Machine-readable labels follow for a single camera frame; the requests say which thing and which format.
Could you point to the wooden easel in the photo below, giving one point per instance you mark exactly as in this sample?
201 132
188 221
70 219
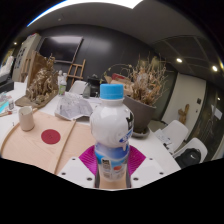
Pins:
76 71
26 66

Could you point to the brown relief sculpture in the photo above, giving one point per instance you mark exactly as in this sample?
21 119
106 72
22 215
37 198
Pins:
41 86

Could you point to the grey round saucer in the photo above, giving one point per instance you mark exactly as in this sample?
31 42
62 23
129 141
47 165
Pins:
141 135

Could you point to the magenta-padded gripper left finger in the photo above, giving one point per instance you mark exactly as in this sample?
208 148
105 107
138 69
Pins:
78 171

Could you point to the light wooden drawing board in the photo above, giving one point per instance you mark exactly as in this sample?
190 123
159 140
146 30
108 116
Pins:
80 136
26 146

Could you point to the grey pot with dried plant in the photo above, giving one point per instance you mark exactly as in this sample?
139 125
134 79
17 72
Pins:
141 113

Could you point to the cardboard box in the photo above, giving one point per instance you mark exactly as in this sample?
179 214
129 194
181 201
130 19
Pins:
118 83

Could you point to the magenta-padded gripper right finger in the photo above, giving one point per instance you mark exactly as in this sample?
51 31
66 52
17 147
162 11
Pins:
146 170

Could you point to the clear spray bottle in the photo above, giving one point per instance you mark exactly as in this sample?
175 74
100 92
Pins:
62 86

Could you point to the black backpack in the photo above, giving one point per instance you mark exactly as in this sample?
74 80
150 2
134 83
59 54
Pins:
188 158

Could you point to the wooden figure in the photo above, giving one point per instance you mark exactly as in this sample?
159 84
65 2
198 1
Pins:
183 115

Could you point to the small paint jar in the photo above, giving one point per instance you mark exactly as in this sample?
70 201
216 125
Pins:
11 105

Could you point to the black wall screen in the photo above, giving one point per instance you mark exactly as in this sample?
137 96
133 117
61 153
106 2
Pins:
61 48

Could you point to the white cabinet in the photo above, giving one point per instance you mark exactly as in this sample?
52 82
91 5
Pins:
25 50

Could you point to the ceiling spotlights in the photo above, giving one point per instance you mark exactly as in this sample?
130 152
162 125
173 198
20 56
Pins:
179 60

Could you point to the grey pitcher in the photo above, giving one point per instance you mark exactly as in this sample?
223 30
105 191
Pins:
86 91

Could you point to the long ceiling light strip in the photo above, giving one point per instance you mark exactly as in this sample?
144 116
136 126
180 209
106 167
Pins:
100 2

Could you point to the white bottle with blue cap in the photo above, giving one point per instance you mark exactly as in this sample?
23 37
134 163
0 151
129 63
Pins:
111 130

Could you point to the flat round red coaster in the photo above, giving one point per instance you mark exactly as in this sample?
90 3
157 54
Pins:
50 136

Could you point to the white cup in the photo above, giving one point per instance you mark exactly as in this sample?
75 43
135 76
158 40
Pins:
26 119

